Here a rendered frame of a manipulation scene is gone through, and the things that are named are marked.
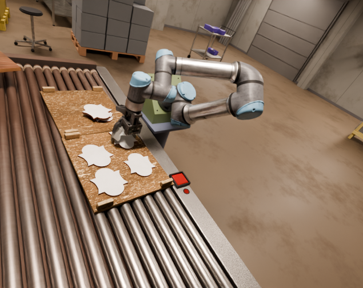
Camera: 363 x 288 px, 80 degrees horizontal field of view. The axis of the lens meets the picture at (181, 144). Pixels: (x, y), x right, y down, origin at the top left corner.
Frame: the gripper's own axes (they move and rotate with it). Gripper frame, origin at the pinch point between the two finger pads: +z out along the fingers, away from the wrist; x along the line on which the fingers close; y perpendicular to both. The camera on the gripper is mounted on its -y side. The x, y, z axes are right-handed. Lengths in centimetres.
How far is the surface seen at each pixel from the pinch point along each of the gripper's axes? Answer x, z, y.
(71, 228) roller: -33.4, 1.8, 34.6
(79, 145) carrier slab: -19.9, 1.6, -1.4
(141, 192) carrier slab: -6.5, -0.2, 31.7
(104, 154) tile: -12.4, 0.2, 7.9
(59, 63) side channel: -7, 5, -86
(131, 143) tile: 2.2, -0.2, 4.7
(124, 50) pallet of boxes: 171, 87, -328
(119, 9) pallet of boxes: 149, 19, -334
